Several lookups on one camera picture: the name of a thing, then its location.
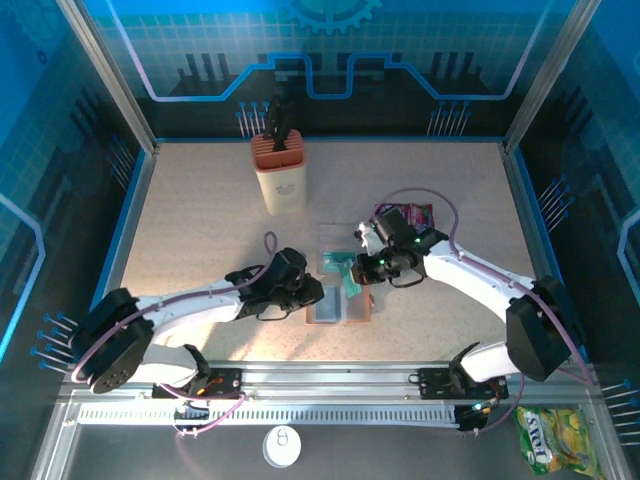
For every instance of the brown leather card holder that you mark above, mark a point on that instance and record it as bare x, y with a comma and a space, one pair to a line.
325, 307

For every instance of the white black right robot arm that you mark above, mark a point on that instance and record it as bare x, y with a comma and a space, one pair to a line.
470, 272

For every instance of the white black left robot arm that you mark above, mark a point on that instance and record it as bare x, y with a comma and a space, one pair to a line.
190, 307

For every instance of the purple candy bag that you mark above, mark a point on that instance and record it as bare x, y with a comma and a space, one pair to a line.
420, 215

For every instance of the beige terracotta knife block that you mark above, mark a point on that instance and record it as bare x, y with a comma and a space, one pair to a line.
282, 190

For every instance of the white round can lid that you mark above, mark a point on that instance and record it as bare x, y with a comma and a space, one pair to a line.
282, 452

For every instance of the black electronics module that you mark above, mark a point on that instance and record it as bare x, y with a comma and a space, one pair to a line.
472, 417

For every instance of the yellow green candy bag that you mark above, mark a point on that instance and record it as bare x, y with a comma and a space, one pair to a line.
555, 440

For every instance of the aluminium cross rail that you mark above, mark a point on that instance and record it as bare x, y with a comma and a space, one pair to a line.
325, 380

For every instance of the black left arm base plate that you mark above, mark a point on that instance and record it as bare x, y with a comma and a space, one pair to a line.
230, 382

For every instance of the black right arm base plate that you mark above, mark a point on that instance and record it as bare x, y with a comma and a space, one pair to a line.
432, 382

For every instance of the aluminium table side rail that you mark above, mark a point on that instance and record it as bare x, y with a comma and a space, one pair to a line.
532, 225
131, 225

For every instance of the aluminium frame post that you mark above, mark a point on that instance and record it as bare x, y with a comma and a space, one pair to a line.
550, 75
111, 75

